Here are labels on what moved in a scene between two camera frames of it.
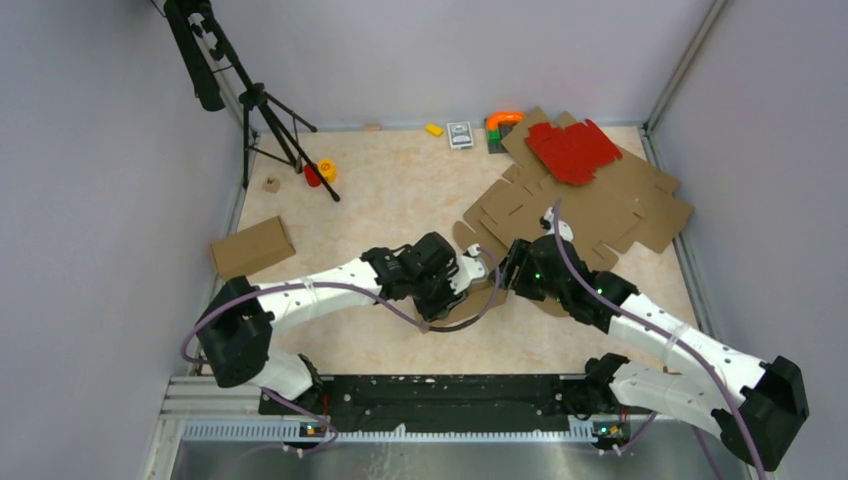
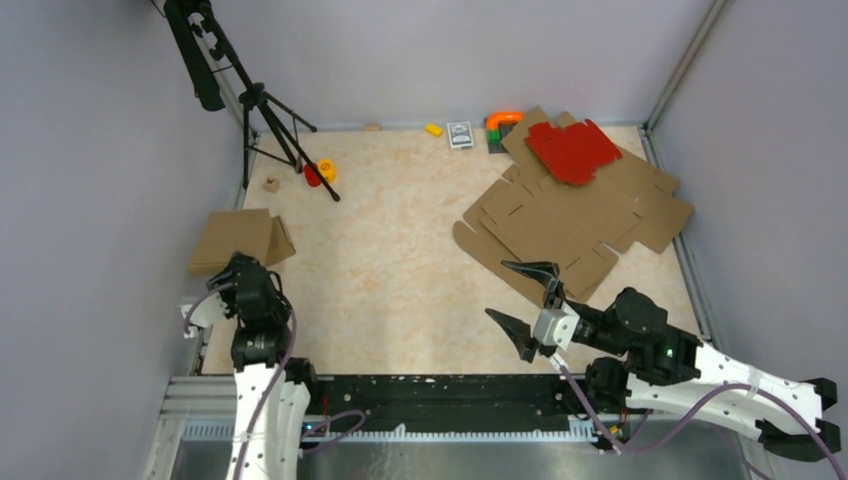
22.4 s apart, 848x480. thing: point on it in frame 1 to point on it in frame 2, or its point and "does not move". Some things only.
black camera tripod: x=201 y=43 does not move
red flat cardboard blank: x=574 y=155 does not move
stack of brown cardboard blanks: x=621 y=203 does not move
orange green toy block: x=499 y=125 does not move
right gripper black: x=518 y=255 to x=545 y=273
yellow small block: x=434 y=129 does not move
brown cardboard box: x=475 y=302 to x=225 y=233
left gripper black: x=449 y=299 to x=224 y=276
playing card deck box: x=460 y=135 does not move
